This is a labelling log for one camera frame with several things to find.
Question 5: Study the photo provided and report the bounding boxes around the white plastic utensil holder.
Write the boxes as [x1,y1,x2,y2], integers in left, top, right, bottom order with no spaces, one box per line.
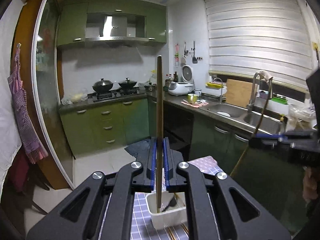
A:
[146,191,187,230]

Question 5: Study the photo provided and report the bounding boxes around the wooden chopstick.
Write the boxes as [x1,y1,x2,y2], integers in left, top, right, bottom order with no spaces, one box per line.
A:
[156,55,163,213]
[229,76,274,178]

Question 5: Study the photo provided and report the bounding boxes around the black plastic fork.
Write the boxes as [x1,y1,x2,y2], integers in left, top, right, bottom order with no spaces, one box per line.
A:
[162,194,178,212]

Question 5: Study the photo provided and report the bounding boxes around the person's right hand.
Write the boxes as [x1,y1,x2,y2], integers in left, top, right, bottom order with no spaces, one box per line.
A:
[303,167,319,203]

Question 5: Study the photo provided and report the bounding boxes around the green lower cabinets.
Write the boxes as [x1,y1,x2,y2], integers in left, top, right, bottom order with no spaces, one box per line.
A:
[59,95,307,232]

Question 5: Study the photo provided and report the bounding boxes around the green cabinets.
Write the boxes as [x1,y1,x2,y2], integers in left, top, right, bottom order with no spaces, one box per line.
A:
[57,0,167,48]
[59,95,307,232]

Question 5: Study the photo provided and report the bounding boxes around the blue checkered tablecloth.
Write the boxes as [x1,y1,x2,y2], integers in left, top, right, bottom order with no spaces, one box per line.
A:
[98,155,226,240]

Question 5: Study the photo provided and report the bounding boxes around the steel double sink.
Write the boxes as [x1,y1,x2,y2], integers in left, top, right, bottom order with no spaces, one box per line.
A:
[204,103,287,134]

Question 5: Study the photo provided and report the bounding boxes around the steel sink faucet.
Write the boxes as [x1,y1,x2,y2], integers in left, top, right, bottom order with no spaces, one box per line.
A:
[246,70,273,112]

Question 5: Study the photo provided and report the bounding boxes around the dark floor mat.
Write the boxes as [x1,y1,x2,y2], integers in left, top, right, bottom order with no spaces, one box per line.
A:
[124,138,151,158]

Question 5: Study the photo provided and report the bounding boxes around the wooden cutting board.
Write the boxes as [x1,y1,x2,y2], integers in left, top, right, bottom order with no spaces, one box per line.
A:
[225,79,252,108]

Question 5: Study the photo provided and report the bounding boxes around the purple checkered apron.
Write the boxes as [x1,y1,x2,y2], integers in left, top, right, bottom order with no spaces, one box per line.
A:
[8,43,48,164]

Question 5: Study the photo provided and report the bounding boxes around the glass sliding door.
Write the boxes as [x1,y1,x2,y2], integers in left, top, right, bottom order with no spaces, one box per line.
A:
[31,0,75,189]

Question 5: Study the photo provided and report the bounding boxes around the white hanging sheet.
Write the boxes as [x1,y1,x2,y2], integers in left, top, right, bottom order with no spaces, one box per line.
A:
[0,0,27,193]

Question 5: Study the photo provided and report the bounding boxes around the white plastic bag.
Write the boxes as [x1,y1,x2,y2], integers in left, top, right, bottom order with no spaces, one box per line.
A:
[61,88,88,105]

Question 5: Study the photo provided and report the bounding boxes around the yellow mug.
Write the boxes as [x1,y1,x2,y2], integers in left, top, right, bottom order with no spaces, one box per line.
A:
[187,93,198,104]

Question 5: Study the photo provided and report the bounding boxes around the left black wok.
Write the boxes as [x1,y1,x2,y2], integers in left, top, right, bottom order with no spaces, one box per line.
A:
[92,78,113,94]

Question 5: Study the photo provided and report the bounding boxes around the black wok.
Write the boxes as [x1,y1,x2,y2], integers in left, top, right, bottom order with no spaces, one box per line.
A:
[92,78,113,94]
[118,77,137,89]

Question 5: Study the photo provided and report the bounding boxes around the white rice cooker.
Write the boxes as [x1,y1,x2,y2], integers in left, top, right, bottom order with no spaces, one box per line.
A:
[168,65,195,96]

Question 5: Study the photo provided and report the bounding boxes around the right black wok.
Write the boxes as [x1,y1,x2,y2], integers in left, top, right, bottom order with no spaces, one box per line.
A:
[118,77,137,89]

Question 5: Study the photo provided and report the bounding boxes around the white window blind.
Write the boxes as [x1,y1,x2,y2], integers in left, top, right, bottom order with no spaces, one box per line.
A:
[204,0,313,91]

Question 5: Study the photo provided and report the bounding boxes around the small steel pot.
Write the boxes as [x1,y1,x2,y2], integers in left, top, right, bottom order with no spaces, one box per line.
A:
[144,82,157,92]

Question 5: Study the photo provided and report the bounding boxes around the steel range hood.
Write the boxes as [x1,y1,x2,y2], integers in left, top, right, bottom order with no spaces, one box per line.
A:
[85,13,148,42]

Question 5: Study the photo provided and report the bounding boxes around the green upper cabinets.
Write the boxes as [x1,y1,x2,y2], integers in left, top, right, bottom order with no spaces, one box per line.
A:
[57,0,167,48]

